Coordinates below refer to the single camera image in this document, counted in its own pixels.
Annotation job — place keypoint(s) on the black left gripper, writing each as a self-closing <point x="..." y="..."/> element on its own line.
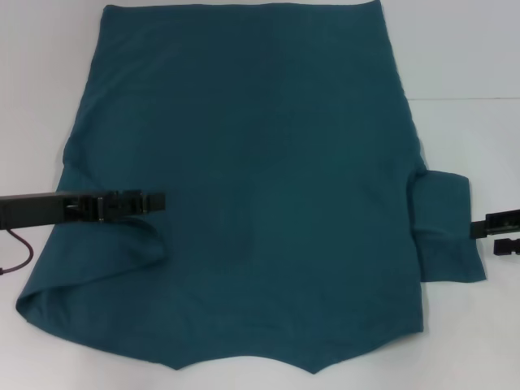
<point x="32" y="209"/>

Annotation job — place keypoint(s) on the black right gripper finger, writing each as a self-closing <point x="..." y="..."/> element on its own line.
<point x="479" y="228"/>
<point x="505" y="247"/>

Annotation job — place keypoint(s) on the teal blue t-shirt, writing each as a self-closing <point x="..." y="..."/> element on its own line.
<point x="284" y="162"/>

